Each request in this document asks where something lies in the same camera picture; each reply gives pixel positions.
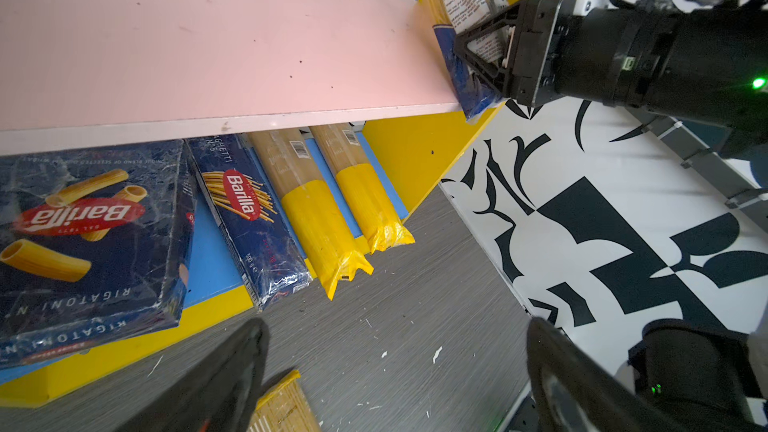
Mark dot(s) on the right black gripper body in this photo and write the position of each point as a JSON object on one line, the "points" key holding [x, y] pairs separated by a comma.
{"points": [[615, 56]]}

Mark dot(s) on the plain yellow spaghetti bag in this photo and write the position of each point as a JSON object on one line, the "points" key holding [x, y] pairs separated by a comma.
{"points": [[310, 207]]}

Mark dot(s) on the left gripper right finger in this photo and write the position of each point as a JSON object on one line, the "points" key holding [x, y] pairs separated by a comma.
{"points": [[574, 393]]}

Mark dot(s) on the blue Barilla pasta box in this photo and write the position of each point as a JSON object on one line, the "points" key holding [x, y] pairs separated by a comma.
{"points": [[95, 247]]}

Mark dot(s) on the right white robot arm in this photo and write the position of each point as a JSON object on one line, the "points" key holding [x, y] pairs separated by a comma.
{"points": [[707, 66]]}

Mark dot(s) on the yellow wooden shelf unit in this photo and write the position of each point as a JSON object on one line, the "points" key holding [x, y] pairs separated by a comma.
{"points": [[420, 156]]}

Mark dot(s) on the blue Barilla spaghetti bag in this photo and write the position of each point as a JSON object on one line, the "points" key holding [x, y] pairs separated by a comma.
{"points": [[246, 211]]}

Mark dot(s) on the clear blue label noodle pack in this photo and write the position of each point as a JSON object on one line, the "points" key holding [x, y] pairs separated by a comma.
{"points": [[450, 18]]}

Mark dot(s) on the yellow spaghetti bag with barcode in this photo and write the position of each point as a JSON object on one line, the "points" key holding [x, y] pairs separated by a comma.
{"points": [[361, 187]]}

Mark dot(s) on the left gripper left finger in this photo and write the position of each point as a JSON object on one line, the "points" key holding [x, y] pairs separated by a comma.
{"points": [[219, 394]]}

